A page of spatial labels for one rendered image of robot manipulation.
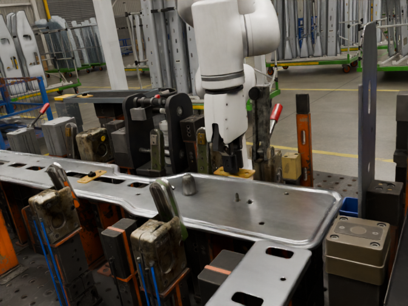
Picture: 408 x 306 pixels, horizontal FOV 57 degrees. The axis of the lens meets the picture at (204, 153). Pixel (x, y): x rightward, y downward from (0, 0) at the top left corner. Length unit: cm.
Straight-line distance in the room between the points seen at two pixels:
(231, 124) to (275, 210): 20
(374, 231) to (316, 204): 22
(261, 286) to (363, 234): 16
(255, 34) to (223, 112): 15
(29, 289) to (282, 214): 82
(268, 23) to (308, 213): 36
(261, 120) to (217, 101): 22
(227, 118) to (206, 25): 17
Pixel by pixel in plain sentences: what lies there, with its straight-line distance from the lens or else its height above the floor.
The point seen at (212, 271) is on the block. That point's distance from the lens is 66.
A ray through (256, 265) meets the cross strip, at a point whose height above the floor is 100.
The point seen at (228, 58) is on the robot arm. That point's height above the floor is 131.
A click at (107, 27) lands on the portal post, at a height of 145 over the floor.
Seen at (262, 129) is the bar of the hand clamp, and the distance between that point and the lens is 90.
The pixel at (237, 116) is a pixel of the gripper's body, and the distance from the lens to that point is 74.
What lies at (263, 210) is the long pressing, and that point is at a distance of 78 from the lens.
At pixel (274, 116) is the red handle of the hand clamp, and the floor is 113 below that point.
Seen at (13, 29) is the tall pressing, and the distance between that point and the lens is 1040.
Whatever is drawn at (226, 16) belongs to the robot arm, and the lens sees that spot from 70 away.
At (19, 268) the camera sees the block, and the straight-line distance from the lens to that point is 140.
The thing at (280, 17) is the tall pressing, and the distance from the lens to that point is 903.
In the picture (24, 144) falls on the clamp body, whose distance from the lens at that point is 164.
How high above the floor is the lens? 138
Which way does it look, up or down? 19 degrees down
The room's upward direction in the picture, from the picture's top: 8 degrees counter-clockwise
